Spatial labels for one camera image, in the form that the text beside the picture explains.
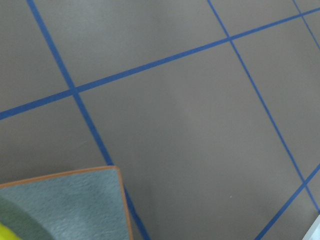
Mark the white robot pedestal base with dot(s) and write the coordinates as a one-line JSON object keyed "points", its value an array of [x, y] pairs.
{"points": [[313, 232]]}

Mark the brown paper table cover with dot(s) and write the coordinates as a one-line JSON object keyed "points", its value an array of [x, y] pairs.
{"points": [[210, 108]]}

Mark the grey square plate orange rim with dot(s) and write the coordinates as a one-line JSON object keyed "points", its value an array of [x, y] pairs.
{"points": [[86, 204]]}

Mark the yellow banana greenish tip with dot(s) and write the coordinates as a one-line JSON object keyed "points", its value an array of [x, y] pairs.
{"points": [[7, 234]]}

